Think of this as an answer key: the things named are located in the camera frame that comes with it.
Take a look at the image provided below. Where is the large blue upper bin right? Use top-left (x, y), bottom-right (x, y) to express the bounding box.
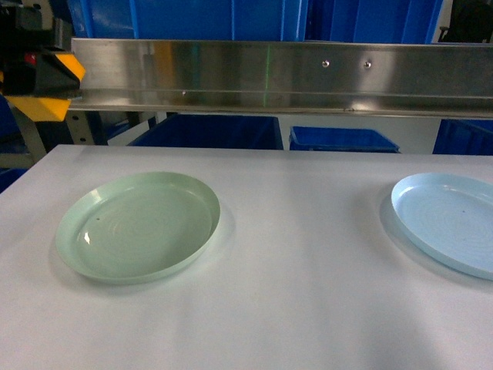
top-left (305, 0), bottom-right (442, 44)

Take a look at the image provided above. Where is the pale green plastic plate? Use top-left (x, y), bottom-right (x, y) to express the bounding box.
top-left (55, 172), bottom-right (221, 284)

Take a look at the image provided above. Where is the blue bin below far right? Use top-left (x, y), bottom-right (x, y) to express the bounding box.
top-left (433, 119), bottom-right (492, 156)

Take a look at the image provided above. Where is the stainless steel shelf rail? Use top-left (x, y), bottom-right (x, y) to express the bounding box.
top-left (71, 39), bottom-right (492, 119)

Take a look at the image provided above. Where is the large blue bin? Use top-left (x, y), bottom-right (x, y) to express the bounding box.
top-left (68, 0), bottom-right (308, 42)
top-left (305, 0), bottom-right (442, 44)

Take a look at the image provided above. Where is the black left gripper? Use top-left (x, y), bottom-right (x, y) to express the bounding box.
top-left (1, 4), bottom-right (82, 96)

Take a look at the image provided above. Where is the pale blue plastic plate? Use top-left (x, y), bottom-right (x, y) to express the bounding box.
top-left (391, 173), bottom-right (492, 281)

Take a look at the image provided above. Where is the steel rack upright post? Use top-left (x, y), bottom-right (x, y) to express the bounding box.
top-left (12, 108), bottom-right (47, 163)

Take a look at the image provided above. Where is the large blue upper bin left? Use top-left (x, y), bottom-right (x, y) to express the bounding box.
top-left (68, 0), bottom-right (308, 42)

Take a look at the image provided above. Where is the yellow two-stud toy block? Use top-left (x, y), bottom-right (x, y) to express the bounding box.
top-left (1, 52), bottom-right (86, 122)

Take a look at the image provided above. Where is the blue bin below centre-left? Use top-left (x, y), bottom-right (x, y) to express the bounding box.
top-left (129, 114), bottom-right (283, 150)

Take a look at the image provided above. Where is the blue bin below centre-right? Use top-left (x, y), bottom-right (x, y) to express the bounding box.
top-left (289, 126), bottom-right (399, 153)

